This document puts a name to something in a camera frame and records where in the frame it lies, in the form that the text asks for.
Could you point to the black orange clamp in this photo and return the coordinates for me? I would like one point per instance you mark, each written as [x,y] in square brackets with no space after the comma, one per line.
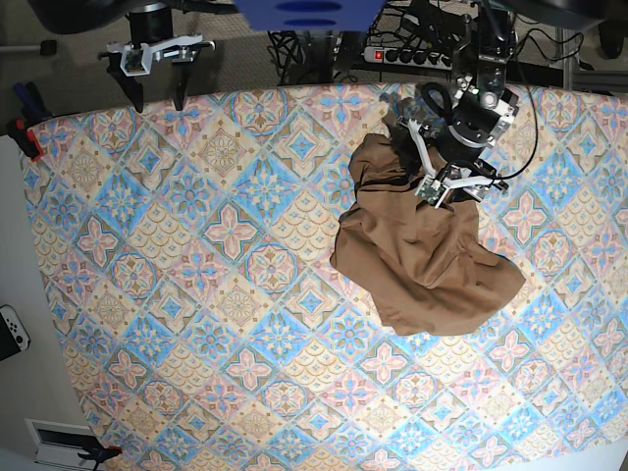
[93,450]

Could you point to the red black clamp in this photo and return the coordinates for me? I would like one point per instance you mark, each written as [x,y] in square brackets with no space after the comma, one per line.
[25,138]

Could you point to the blue plastic box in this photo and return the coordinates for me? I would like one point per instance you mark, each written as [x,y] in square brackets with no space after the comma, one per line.
[339,15]

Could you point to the patterned tablecloth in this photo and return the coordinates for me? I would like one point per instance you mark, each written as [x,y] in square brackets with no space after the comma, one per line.
[185,258]

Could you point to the brown t-shirt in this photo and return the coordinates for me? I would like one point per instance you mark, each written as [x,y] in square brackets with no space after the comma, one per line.
[425,268]

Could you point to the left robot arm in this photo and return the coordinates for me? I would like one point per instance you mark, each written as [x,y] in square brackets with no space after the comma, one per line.
[323,40]

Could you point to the white power strip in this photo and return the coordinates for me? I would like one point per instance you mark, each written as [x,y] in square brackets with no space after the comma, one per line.
[407,57]

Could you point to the game console controller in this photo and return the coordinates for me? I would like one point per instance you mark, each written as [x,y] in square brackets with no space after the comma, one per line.
[13,336]

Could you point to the white wall vent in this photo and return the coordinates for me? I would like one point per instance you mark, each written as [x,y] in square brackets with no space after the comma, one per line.
[58,445]

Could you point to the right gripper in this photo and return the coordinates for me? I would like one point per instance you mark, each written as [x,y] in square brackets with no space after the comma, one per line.
[136,61]

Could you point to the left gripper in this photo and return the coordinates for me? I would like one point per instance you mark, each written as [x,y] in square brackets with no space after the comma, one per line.
[450,156]

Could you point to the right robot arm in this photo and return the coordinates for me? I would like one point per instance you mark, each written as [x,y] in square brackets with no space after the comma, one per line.
[153,41]

